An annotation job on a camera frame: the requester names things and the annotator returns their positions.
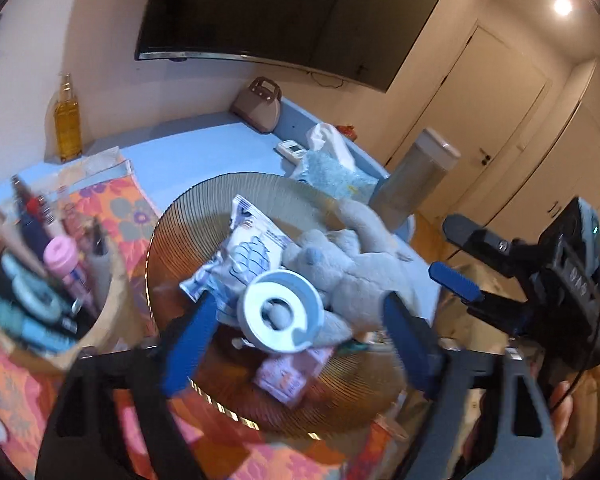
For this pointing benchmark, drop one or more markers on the blue fluffy tissue box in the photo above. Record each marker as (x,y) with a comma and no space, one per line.
(330,172)

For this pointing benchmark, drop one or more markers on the small red item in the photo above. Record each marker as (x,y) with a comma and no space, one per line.
(347,131)

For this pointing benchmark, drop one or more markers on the light blue plush toy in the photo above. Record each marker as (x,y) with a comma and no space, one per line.
(350,270)

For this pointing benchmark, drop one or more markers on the small pink packet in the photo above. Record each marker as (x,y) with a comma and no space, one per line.
(292,372)

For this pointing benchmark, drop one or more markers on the white remote control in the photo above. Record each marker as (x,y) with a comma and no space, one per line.
(292,149)

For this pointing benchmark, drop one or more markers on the white room door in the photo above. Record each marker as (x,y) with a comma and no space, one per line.
(470,85)

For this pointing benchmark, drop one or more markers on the round ceiling light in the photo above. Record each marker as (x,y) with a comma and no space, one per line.
(562,5)

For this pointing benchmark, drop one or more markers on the floral table mat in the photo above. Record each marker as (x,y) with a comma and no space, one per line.
(115,210)

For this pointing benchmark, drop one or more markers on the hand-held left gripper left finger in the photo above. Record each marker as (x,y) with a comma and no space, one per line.
(190,345)

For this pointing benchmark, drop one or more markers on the small beige handbag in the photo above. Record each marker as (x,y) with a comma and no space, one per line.
(257,105)

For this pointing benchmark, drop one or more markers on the pink capped pen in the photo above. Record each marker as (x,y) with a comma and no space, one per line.
(62,255)

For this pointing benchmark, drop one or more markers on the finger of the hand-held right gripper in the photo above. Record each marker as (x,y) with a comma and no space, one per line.
(455,280)
(472,235)

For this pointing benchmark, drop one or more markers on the white wardrobe doors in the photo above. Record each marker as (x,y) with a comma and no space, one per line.
(570,135)

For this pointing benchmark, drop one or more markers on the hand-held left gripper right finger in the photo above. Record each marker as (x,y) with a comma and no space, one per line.
(410,345)

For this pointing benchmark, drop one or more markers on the black wall television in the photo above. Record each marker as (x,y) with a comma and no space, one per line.
(290,10)

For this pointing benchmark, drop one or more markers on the bamboo pen holder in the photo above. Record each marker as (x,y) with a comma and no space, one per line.
(110,310)

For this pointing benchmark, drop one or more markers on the person's right hand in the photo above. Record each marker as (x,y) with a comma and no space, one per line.
(565,407)

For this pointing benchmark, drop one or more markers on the ribbed golden glass bowl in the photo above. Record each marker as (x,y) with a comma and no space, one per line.
(190,240)

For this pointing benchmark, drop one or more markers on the steel cylinder container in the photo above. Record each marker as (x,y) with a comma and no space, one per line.
(412,180)

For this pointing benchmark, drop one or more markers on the blue and white patterned packet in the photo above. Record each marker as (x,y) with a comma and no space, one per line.
(245,255)

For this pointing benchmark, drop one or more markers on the amber glass perfume bottle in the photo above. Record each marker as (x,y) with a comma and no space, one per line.
(67,125)

